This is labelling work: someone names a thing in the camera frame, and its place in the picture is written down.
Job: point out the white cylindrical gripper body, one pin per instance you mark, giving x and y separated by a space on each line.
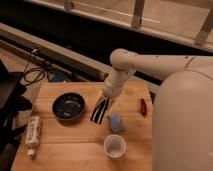
114 83

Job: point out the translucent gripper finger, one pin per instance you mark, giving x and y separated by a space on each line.
101 98
110 103

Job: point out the black white striped eraser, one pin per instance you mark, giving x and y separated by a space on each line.
98 112

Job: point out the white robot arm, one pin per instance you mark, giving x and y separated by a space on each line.
182 124

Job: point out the small red brown object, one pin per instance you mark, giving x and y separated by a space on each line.
143 108

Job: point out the black round bowl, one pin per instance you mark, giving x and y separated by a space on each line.
68 106

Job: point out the white plastic cup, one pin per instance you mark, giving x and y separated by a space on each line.
114 146

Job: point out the blue object behind table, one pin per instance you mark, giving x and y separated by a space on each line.
58 77

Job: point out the white toothpaste tube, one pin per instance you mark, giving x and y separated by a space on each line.
32 138

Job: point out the black bag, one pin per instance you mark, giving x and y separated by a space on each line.
12 102

